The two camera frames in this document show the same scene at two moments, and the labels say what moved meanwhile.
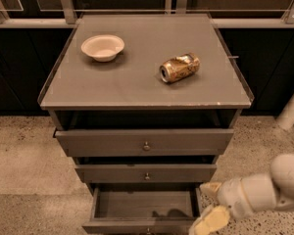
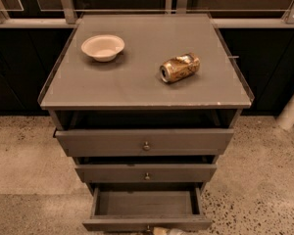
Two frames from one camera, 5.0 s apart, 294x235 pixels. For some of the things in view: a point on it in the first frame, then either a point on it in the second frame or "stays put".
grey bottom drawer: [142, 211] stays put
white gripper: [230, 195] -> [162, 231]
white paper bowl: [103, 48] stays put
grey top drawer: [100, 143] stays put
